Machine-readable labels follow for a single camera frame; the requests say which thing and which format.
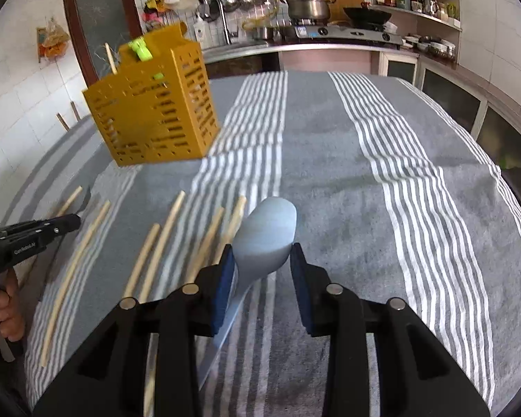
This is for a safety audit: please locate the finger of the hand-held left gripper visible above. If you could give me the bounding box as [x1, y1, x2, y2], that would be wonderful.
[2, 214, 81, 245]

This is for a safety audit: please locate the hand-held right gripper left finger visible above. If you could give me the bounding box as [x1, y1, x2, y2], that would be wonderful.
[32, 245, 239, 417]

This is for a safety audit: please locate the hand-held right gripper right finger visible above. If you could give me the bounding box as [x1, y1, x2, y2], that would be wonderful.
[289, 243, 491, 417]

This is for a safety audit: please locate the grey plastic spoon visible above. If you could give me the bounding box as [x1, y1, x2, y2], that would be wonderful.
[197, 197, 298, 392]

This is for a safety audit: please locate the row of wooden chopsticks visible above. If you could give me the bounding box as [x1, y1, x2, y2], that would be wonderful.
[39, 186, 247, 417]

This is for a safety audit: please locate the yellow perforated utensil holder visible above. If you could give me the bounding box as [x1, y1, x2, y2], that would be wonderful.
[82, 23, 221, 166]

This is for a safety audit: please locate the person's left hand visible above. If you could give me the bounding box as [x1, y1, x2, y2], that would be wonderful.
[0, 269, 26, 348]

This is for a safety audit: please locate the grey striped tablecloth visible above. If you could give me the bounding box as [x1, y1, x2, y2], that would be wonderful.
[0, 69, 521, 417]

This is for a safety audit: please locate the orange plastic bag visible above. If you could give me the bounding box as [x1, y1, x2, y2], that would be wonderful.
[36, 17, 71, 62]

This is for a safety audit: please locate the green plastic utensil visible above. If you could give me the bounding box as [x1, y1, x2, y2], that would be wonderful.
[128, 39, 154, 62]

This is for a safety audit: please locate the dark brown framed door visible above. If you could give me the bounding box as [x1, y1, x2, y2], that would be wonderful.
[62, 0, 145, 88]

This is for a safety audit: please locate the kitchen counter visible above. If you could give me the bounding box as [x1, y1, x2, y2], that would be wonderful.
[201, 39, 420, 80]

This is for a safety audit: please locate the steel kitchen faucet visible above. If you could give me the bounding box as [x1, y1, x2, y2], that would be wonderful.
[205, 0, 235, 45]

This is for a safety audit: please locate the gas stove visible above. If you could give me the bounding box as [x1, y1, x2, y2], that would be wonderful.
[287, 24, 405, 49]

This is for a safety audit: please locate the glass bowl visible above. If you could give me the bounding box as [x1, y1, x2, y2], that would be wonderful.
[242, 8, 280, 31]

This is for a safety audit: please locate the stack of steel bowls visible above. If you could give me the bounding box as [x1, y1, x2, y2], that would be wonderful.
[404, 34, 457, 60]

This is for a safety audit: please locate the steel cooking pot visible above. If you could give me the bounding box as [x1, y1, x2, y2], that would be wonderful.
[286, 0, 337, 21]

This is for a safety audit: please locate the black wok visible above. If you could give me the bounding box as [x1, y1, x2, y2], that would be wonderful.
[343, 3, 394, 27]

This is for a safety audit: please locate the wall shelf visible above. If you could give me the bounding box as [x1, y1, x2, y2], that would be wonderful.
[368, 0, 464, 67]

